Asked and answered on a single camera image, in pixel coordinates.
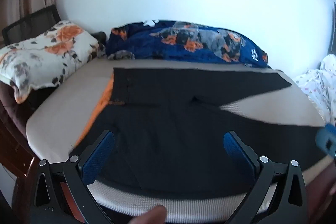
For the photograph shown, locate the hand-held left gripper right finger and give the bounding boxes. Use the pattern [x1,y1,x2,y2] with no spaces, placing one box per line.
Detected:
[223,131,307,224]

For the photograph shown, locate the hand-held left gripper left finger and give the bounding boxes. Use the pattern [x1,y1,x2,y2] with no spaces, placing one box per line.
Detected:
[33,130,116,224]

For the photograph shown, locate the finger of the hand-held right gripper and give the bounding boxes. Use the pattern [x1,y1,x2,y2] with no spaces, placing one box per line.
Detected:
[315,124,336,159]

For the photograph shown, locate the black pants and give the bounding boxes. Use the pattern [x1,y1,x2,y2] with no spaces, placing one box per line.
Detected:
[69,67,328,193]

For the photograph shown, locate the person's left hand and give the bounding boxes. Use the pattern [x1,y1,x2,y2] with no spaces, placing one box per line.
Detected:
[127,205,168,224]

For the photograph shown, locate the orange cloth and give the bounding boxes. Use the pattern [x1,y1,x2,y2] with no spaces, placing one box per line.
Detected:
[75,74,116,148]

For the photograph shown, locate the bed with beige cover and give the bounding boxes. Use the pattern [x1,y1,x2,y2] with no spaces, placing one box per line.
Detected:
[25,57,328,223]

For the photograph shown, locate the white dotted sheet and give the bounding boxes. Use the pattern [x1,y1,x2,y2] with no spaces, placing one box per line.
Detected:
[293,54,336,125]

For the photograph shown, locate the floral white orange pillow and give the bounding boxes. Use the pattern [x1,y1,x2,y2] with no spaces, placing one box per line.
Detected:
[0,20,105,104]

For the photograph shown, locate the blue dog-print blanket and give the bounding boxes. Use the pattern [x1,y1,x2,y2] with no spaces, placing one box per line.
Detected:
[105,19,272,68]

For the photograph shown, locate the black mesh chair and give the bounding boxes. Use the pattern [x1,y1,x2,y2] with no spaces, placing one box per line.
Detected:
[1,4,63,45]

